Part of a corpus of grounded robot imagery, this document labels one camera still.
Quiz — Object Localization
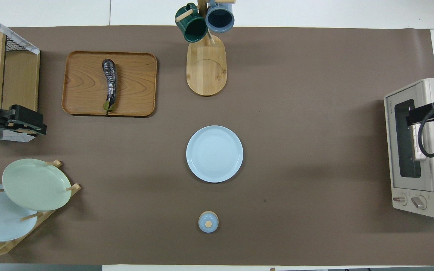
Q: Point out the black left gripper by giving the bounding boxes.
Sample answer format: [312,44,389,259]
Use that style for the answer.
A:
[0,105,47,135]

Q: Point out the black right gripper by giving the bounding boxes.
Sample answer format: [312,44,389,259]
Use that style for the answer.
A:
[406,100,434,126]

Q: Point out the oven glass door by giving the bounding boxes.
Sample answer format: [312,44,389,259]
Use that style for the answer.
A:
[385,84,434,192]

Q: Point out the dark purple eggplant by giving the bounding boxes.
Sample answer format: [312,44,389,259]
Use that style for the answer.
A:
[102,59,118,114]

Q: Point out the wooden shelf unit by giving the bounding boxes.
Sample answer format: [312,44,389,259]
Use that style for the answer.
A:
[0,28,41,136]

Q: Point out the pale green plate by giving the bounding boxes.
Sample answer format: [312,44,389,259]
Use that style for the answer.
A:
[2,158,72,211]

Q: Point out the wooden plate rack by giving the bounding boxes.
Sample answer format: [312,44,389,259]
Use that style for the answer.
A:
[0,160,82,258]

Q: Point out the rectangular wooden tray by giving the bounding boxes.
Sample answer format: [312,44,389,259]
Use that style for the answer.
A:
[62,51,157,117]

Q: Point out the brown table mat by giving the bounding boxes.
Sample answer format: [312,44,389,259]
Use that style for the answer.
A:
[0,26,434,266]

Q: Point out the wooden mug tree stand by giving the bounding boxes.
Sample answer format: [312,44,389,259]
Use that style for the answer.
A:
[175,0,236,97]

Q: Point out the dark green mug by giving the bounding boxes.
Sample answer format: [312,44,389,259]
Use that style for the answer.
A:
[175,3,209,43]

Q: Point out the blue mug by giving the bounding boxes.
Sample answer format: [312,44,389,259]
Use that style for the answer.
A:
[205,0,235,33]

